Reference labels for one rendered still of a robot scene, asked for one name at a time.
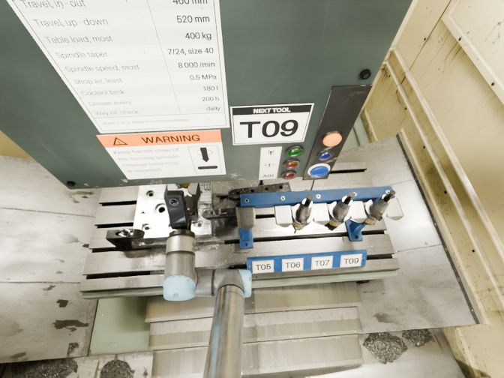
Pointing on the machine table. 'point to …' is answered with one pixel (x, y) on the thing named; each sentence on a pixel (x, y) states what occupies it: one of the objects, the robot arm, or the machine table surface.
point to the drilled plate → (167, 214)
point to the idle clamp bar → (258, 190)
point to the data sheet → (136, 60)
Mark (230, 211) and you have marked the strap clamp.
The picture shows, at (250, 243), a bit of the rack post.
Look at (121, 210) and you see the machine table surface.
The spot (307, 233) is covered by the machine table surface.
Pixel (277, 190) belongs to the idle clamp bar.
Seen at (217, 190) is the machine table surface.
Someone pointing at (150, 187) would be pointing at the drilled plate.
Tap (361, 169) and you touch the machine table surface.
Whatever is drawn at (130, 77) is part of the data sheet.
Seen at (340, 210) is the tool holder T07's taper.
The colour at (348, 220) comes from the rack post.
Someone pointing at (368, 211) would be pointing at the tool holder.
